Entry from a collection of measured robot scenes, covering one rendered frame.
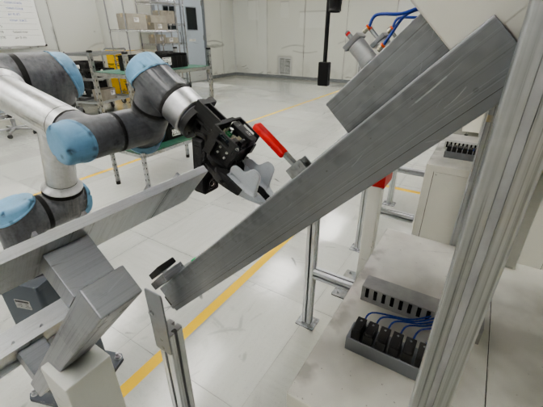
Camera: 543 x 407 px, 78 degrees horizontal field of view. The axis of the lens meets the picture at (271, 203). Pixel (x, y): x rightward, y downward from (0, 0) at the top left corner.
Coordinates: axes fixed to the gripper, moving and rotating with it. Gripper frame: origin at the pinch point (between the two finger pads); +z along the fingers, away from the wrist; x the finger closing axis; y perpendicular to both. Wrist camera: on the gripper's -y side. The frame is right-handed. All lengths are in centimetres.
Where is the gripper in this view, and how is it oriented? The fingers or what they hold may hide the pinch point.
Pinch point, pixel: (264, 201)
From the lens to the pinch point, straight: 60.3
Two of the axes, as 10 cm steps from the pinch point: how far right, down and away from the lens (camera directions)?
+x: 5.3, -3.8, 7.5
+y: 4.7, -6.0, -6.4
